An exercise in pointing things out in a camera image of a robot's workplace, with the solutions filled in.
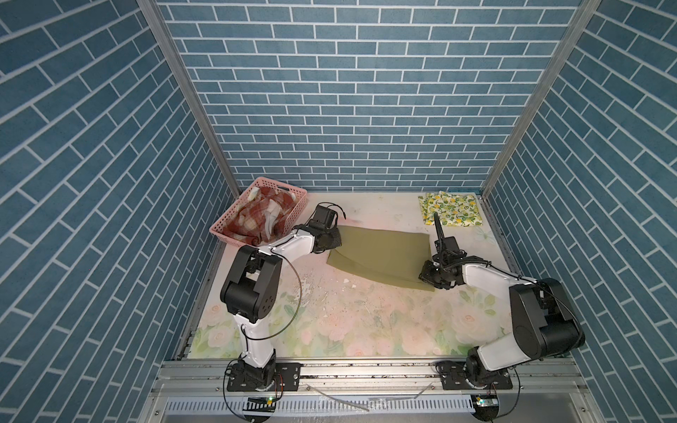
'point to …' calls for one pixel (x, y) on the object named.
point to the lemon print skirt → (456, 210)
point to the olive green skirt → (397, 256)
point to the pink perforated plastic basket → (287, 224)
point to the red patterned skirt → (259, 218)
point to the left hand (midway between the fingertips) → (337, 239)
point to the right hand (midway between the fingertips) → (419, 273)
